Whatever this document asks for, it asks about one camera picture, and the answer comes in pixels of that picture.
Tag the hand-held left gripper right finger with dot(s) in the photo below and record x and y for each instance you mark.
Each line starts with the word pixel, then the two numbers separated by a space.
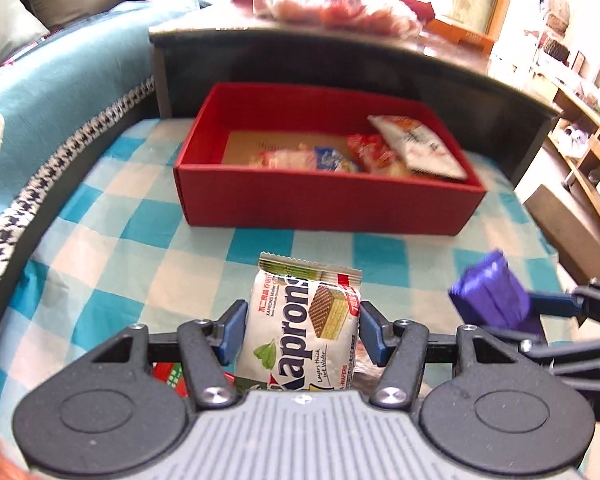
pixel 372 332

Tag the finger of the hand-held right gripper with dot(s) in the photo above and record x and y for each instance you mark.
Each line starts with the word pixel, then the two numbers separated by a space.
pixel 570 352
pixel 555 302

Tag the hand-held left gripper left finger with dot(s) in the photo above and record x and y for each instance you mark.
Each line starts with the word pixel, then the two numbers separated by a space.
pixel 232 332

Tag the purple snack packet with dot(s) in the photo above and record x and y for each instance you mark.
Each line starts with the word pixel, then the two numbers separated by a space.
pixel 490 290

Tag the white wafer packet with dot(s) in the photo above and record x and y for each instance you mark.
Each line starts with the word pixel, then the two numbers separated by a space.
pixel 300 330

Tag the red cardboard box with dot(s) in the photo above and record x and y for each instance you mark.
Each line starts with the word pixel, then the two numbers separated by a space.
pixel 305 200

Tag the blue candy packet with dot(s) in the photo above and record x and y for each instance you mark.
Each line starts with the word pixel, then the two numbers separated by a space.
pixel 332 159

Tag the red jelly snack packet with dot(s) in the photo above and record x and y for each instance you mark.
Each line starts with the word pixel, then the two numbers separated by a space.
pixel 375 152

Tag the pink blue snack packet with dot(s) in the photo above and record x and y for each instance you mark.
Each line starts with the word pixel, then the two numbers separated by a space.
pixel 282 159

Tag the white noodle snack packet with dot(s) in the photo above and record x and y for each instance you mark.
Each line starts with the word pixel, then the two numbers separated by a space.
pixel 425 150

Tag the gold packet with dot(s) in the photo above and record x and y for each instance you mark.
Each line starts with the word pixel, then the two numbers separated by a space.
pixel 260 144

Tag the red and white milk packet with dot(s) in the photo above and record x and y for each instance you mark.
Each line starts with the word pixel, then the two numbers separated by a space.
pixel 167 377

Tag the blue checkered tablecloth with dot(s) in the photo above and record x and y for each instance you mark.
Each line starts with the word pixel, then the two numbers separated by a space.
pixel 130 240

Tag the light wooden media cabinet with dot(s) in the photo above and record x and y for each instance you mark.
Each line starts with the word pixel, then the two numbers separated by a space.
pixel 590 160

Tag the white plastic bag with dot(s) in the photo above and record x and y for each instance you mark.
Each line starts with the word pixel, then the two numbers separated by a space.
pixel 570 134

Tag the orange flat box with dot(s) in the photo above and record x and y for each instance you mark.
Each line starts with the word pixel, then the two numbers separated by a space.
pixel 460 35

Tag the blue sofa with houndstooth trim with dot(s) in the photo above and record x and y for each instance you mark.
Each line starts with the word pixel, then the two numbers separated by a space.
pixel 55 95

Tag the dark red cloth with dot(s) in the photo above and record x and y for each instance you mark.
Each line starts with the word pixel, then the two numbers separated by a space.
pixel 417 9

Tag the grey green sofa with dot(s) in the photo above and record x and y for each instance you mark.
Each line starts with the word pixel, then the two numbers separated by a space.
pixel 10 25

